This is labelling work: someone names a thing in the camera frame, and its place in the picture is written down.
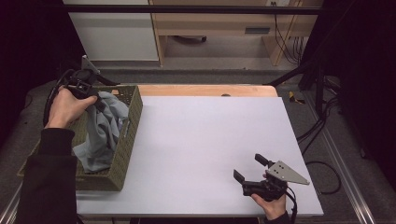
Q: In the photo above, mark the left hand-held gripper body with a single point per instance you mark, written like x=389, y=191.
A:
x=81, y=83

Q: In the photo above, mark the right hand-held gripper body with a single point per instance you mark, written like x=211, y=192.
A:
x=271, y=188

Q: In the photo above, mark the light blue grey cloth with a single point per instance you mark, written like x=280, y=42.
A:
x=99, y=137

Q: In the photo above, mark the olive green woven basket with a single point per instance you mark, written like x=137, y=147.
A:
x=124, y=146

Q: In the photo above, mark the person's right hand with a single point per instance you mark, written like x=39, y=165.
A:
x=274, y=208

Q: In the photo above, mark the person's left hand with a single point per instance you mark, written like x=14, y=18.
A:
x=65, y=109

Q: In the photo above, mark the white cabinet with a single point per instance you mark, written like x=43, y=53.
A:
x=115, y=37

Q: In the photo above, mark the white table sheet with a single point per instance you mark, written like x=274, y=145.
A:
x=199, y=149

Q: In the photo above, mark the yellow and black small tool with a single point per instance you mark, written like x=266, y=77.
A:
x=292, y=97

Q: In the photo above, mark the black curved object under desk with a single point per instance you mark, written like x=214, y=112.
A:
x=191, y=39

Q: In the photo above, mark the black metal stand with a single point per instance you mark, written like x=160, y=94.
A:
x=319, y=77

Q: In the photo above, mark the black horizontal metal bar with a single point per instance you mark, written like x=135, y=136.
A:
x=186, y=9

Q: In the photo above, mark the light wooden desk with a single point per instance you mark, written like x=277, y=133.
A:
x=218, y=23

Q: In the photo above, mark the aluminium floor rail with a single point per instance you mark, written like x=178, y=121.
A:
x=342, y=174

